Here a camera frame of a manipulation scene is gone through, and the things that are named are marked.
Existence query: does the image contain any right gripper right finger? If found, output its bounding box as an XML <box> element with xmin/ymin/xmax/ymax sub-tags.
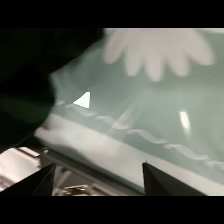
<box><xmin>142</xmin><ymin>162</ymin><xmax>205</xmax><ymax>197</ymax></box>

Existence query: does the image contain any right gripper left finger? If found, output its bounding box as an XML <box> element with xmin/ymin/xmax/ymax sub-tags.
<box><xmin>0</xmin><ymin>162</ymin><xmax>56</xmax><ymax>197</ymax></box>

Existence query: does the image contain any dark green shirt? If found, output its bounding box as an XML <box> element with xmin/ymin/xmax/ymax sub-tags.
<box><xmin>0</xmin><ymin>28</ymin><xmax>105</xmax><ymax>155</ymax></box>

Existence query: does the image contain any silver frame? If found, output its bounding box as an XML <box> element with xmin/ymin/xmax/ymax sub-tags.
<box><xmin>0</xmin><ymin>145</ymin><xmax>143</xmax><ymax>197</ymax></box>

